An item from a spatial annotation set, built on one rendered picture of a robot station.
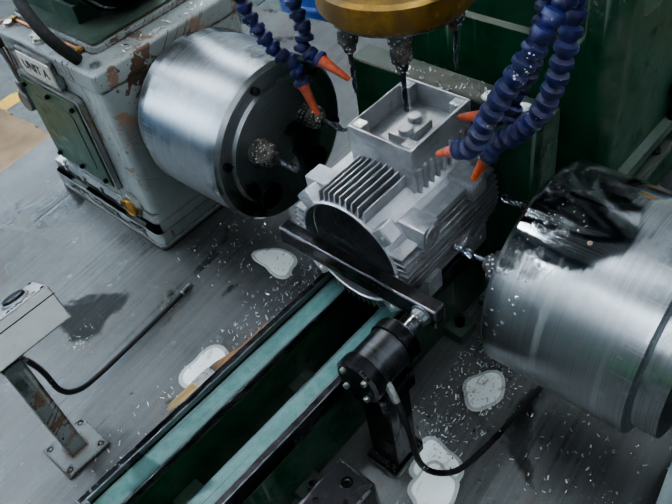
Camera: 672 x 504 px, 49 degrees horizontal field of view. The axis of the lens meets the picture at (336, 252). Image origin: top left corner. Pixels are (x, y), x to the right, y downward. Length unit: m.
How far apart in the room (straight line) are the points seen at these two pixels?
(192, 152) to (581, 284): 0.57
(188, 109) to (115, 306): 0.39
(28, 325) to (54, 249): 0.51
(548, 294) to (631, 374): 0.10
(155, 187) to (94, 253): 0.20
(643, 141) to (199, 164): 0.66
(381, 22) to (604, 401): 0.43
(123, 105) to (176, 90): 0.12
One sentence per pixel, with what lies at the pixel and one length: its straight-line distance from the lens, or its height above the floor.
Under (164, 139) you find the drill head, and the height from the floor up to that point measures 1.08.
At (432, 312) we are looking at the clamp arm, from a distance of 0.85.
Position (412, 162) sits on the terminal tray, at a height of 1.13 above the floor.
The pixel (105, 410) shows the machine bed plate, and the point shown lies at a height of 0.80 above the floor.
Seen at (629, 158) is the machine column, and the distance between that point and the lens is 1.19.
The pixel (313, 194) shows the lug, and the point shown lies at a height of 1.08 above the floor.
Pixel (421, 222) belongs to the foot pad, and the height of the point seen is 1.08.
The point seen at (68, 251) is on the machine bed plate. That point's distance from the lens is 1.43.
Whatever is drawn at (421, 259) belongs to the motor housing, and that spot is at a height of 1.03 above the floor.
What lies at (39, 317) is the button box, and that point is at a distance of 0.95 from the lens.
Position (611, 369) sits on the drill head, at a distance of 0.75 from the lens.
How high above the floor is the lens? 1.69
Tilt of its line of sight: 46 degrees down
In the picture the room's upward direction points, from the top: 12 degrees counter-clockwise
